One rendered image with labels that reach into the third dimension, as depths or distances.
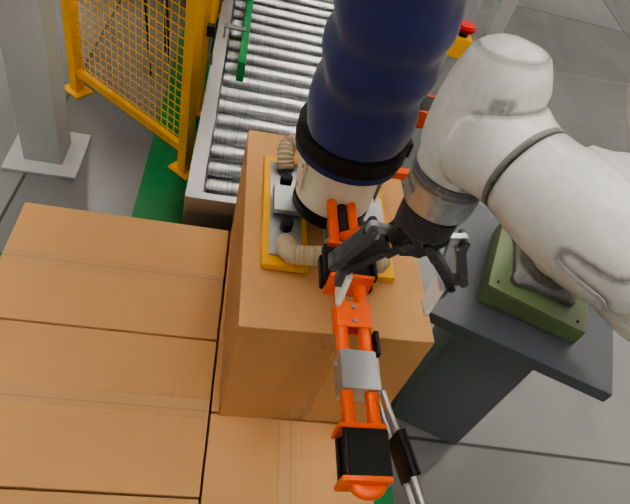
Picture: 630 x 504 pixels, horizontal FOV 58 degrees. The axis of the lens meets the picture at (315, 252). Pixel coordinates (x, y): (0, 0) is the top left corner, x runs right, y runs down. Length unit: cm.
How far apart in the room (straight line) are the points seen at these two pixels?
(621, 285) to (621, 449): 211
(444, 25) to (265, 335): 63
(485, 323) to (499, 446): 86
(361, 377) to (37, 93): 195
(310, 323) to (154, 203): 158
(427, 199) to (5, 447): 109
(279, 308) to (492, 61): 70
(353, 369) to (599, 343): 94
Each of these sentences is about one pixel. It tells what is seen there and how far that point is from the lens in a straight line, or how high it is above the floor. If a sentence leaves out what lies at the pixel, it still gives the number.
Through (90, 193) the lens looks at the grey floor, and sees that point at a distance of 264.
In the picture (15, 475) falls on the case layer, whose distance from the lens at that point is 142.
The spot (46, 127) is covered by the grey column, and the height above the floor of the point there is 21.
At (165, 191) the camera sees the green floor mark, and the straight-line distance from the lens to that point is 265.
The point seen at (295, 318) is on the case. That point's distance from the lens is 112.
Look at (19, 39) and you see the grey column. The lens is 244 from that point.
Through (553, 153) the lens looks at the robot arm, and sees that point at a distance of 56.
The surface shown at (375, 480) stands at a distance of 85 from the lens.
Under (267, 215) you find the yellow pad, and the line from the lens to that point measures 125.
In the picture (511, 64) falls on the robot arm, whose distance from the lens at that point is 57.
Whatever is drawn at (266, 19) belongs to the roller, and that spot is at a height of 54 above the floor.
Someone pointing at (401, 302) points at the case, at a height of 94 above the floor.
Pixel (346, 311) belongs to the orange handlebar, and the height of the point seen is 109.
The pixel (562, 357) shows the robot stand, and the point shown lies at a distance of 161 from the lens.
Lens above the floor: 186
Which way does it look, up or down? 47 degrees down
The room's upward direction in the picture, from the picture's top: 19 degrees clockwise
